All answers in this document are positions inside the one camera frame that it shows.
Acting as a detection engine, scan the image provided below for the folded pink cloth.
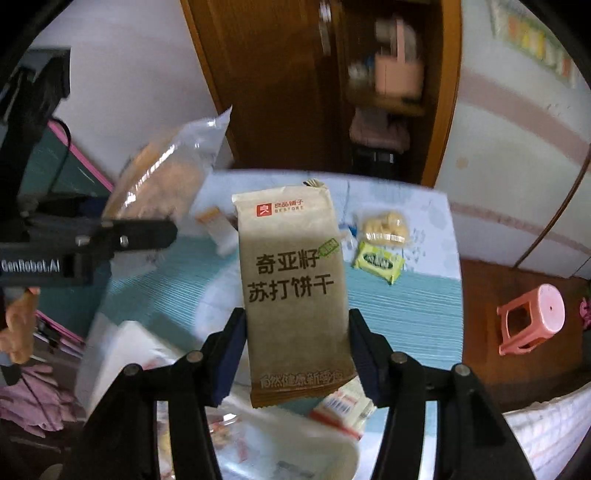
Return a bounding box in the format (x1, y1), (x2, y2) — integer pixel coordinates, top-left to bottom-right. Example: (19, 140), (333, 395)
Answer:
(348, 106), (411, 154)

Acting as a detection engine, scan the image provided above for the person's left hand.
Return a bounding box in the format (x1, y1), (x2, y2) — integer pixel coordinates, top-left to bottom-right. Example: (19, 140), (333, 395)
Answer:
(0, 288), (42, 366)

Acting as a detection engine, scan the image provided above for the orange white snack packet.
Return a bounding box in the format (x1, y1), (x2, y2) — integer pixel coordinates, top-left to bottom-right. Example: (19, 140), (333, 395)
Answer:
(195, 207), (239, 258)

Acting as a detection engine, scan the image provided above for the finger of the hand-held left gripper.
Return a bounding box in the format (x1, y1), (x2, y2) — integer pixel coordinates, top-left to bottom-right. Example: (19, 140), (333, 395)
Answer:
(74, 219), (179, 265)

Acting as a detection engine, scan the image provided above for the teal leaf print tablecloth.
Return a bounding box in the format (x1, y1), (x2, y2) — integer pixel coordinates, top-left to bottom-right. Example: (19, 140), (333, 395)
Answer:
(87, 168), (465, 480)

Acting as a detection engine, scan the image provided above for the wooden corner shelf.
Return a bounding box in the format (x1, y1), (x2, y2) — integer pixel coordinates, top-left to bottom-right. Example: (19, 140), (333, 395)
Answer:
(318, 0), (463, 186)

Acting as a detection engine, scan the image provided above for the green yellow snack packet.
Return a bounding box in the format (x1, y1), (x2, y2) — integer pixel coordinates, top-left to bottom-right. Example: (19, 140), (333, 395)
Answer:
(352, 242), (406, 285)

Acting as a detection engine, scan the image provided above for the pale yellow red-edged packet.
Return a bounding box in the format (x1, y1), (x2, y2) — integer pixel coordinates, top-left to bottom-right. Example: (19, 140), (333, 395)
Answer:
(308, 376), (376, 438)

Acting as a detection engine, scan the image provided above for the pink handled basket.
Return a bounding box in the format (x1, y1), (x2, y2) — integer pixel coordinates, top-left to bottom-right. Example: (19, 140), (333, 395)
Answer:
(373, 17), (424, 101)

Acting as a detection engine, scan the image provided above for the brown wooden door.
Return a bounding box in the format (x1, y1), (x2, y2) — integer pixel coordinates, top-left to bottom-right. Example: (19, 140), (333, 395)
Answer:
(180, 0), (352, 172)

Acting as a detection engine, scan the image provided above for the white plastic tray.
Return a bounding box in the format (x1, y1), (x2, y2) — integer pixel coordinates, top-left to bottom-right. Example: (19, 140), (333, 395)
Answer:
(75, 320), (362, 480)

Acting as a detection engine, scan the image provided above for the yellow cracker bag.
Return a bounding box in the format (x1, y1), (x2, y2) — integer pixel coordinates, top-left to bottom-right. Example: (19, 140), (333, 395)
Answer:
(100, 105), (232, 223)

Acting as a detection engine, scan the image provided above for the small yellow puff snack bag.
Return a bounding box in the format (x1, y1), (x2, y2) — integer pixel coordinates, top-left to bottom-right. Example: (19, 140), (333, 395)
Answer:
(357, 209), (413, 246)

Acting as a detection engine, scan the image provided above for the wall calendar poster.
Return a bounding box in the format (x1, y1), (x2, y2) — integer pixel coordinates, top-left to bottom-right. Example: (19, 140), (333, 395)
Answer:
(488, 0), (583, 89)

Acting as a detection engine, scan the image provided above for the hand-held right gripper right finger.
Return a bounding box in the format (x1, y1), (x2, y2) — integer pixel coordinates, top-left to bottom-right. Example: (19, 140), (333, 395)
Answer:
(348, 308), (520, 480)

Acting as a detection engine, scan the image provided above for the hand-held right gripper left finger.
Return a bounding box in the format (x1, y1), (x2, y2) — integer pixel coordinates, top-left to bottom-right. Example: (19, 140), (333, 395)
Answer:
(69, 308), (248, 480)

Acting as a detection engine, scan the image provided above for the pink plastic stool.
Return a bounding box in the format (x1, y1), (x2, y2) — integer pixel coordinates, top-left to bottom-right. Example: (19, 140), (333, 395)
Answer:
(497, 283), (567, 357)

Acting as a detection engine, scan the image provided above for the brown paper cracker packet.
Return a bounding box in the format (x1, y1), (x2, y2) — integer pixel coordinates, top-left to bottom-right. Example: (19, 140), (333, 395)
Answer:
(231, 178), (359, 409)

